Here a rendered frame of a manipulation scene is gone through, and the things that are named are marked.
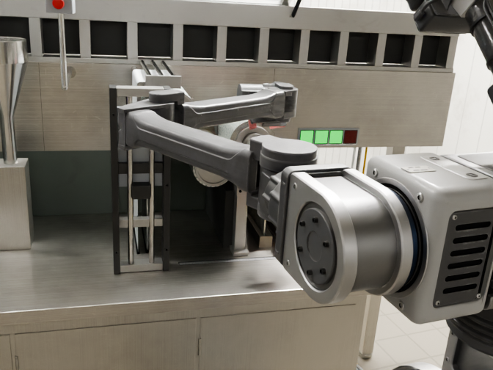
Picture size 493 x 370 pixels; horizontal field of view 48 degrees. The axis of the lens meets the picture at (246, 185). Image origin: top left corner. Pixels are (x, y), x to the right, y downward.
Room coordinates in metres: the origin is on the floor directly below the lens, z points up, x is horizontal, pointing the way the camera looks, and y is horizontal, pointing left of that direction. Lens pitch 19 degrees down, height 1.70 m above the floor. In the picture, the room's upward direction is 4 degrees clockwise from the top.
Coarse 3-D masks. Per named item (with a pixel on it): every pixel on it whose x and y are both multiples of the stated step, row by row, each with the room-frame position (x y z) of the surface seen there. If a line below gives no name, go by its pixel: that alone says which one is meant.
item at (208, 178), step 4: (208, 132) 1.84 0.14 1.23; (196, 168) 1.61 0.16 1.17; (196, 172) 1.61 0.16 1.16; (200, 172) 1.62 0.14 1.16; (204, 172) 1.62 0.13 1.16; (208, 172) 1.62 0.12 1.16; (200, 176) 1.62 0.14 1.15; (204, 176) 1.62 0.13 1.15; (208, 176) 1.62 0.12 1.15; (212, 176) 1.63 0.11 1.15; (216, 176) 1.63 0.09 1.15; (220, 176) 1.63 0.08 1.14; (200, 180) 1.61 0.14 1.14; (204, 180) 1.62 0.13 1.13; (208, 180) 1.62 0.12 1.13; (212, 180) 1.63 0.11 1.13; (216, 180) 1.63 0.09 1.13; (220, 180) 1.63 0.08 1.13; (224, 180) 1.63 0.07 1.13; (208, 184) 1.62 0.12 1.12; (212, 184) 1.62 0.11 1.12; (216, 184) 1.62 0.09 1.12; (220, 184) 1.63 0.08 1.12
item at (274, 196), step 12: (288, 168) 0.60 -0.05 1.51; (300, 168) 0.60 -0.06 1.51; (312, 168) 0.60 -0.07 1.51; (324, 168) 0.60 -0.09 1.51; (336, 168) 0.61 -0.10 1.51; (348, 168) 0.62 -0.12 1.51; (276, 180) 0.65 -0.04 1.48; (288, 180) 0.59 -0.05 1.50; (264, 192) 0.66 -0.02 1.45; (276, 192) 0.62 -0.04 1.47; (288, 192) 0.59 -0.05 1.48; (276, 204) 0.61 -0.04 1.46; (276, 216) 0.61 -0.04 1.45; (276, 240) 0.60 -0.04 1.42; (276, 252) 0.60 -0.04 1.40
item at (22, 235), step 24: (0, 72) 1.51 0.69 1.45; (24, 72) 1.57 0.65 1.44; (0, 96) 1.53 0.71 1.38; (0, 120) 1.55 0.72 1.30; (0, 168) 1.52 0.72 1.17; (24, 168) 1.54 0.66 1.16; (0, 192) 1.52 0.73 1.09; (24, 192) 1.54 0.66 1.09; (0, 216) 1.52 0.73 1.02; (24, 216) 1.53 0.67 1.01; (0, 240) 1.52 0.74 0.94; (24, 240) 1.53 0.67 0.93
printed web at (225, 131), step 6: (180, 90) 1.64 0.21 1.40; (186, 96) 1.61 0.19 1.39; (246, 120) 1.70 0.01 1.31; (222, 126) 1.80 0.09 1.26; (228, 126) 1.74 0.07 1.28; (234, 126) 1.70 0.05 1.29; (222, 132) 1.79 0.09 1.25; (228, 132) 1.72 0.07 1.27; (228, 138) 1.70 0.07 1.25; (192, 168) 1.62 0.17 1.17; (198, 180) 1.62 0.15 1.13; (210, 186) 1.63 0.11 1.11; (144, 204) 1.67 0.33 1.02; (144, 210) 1.68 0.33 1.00; (144, 228) 1.68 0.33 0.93; (144, 234) 1.68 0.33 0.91
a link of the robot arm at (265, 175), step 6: (264, 168) 0.71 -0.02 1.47; (264, 174) 0.69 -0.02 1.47; (270, 174) 0.69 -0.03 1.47; (276, 174) 0.69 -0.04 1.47; (264, 180) 0.69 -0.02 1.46; (264, 186) 0.68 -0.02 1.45; (258, 192) 0.73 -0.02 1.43; (258, 198) 0.72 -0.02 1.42; (264, 204) 0.68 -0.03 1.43; (264, 210) 0.68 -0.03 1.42
